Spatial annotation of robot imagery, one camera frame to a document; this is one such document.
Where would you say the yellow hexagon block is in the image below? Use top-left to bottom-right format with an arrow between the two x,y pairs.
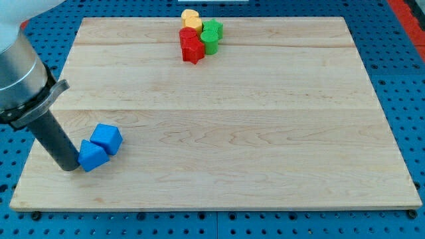
185,17 -> 203,37

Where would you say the red cylinder block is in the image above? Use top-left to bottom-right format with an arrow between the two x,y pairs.
179,27 -> 199,48

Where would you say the blue triangular prism block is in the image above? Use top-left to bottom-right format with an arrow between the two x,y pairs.
78,139 -> 110,172

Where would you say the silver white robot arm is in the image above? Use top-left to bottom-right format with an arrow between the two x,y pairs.
1,0 -> 79,171

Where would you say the blue cube block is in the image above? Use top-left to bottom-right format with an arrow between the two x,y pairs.
90,123 -> 124,155

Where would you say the metal clamp bracket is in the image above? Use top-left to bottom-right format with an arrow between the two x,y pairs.
1,79 -> 70,130

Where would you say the yellow heart block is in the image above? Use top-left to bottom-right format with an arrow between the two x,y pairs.
181,9 -> 199,27

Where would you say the light wooden board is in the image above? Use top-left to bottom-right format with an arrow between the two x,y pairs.
10,17 -> 422,212

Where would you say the red star block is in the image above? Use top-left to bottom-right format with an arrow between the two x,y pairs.
181,38 -> 205,64

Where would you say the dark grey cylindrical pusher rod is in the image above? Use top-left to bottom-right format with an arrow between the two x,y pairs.
27,110 -> 80,171

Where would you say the green star block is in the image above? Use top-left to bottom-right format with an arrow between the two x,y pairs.
203,19 -> 224,40

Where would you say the green cylinder block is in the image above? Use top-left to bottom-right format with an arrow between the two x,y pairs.
201,31 -> 218,55

